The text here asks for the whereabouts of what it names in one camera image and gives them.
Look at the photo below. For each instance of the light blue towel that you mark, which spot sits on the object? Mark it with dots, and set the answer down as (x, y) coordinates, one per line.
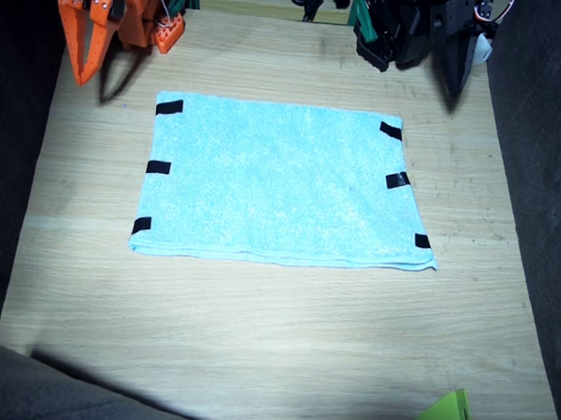
(282, 182)

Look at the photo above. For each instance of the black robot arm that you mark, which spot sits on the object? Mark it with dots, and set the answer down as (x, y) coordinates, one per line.
(393, 28)

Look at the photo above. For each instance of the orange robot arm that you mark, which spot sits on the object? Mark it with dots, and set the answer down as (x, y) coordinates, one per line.
(135, 19)

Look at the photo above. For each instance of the white power adapter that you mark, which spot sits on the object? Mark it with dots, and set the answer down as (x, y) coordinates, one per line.
(482, 51)

